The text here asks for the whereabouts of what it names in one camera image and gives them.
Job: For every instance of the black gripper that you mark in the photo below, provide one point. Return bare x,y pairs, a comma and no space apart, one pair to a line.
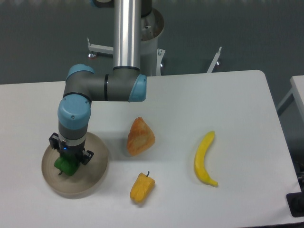
75,147

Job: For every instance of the green bell pepper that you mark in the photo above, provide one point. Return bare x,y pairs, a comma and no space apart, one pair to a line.
67,165

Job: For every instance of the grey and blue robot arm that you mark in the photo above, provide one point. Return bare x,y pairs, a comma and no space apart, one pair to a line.
83,85

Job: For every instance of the beige round plate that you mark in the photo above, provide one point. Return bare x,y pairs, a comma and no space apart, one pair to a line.
86,179

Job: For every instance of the yellow bell pepper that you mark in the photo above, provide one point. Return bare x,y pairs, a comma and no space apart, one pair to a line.
142,188

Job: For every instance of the orange bread slice toy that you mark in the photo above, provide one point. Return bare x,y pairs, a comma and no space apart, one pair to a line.
140,137

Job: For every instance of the yellow banana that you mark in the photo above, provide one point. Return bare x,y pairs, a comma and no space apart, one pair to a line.
199,160

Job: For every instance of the white side table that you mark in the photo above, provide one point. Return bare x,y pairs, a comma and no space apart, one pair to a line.
296,93

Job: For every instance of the black device at edge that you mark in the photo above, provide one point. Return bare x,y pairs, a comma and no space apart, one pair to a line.
296,204

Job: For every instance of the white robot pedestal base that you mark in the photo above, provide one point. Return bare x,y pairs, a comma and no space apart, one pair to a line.
151,55

